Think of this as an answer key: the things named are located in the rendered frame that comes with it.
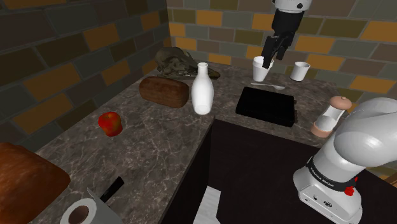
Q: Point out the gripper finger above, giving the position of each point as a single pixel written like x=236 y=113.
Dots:
x=282 y=48
x=269 y=51

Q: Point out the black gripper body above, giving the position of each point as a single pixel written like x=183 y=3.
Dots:
x=287 y=23

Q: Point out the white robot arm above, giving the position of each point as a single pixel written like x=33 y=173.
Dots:
x=359 y=142

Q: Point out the white cup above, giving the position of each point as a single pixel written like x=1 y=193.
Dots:
x=299 y=72
x=259 y=73

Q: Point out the white spoon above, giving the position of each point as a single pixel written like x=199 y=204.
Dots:
x=268 y=85

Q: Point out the black flat box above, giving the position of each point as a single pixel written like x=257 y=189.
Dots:
x=265 y=105

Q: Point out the white bottle vase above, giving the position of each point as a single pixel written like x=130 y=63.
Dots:
x=202 y=93

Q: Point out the pink and white pepper mill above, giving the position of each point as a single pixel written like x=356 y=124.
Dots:
x=327 y=119

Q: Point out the small brown bread loaf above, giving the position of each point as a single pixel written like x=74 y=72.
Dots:
x=164 y=91

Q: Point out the dark robot stand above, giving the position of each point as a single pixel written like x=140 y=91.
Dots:
x=257 y=167

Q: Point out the red apple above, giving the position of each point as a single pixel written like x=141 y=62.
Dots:
x=110 y=124

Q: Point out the white paper roll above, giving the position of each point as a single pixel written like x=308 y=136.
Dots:
x=93 y=211

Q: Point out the large brown bread loaf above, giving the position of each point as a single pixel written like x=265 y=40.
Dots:
x=24 y=183

